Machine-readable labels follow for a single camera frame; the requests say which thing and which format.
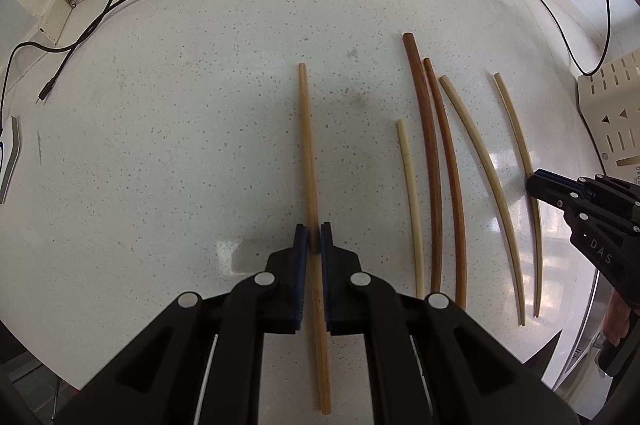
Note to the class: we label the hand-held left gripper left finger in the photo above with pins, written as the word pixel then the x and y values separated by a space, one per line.
pixel 299 275

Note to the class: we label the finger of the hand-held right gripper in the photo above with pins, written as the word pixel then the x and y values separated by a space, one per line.
pixel 600 250
pixel 615 197

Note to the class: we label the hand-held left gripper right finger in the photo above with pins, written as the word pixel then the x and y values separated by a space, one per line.
pixel 327 275

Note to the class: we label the beige perforated utensil holder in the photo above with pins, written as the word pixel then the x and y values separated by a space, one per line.
pixel 615 105

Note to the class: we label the tan bamboo chopstick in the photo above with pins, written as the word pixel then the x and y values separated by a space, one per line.
pixel 517 135

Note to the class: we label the light wooden chopstick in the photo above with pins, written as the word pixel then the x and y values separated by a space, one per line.
pixel 309 155

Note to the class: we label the thick reddish brown chopstick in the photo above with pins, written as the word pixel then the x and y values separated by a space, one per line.
pixel 433 155

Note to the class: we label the thin reddish brown chopstick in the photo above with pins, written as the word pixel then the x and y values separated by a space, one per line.
pixel 452 155

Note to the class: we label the person's right hand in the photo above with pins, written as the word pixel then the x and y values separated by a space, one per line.
pixel 617 320

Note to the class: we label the thin ivory chopstick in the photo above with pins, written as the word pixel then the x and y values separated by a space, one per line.
pixel 411 185

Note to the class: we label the long cream chopstick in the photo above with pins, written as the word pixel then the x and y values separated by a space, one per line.
pixel 487 170

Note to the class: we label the white grey charging hub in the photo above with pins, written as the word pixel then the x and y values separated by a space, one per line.
pixel 7 160

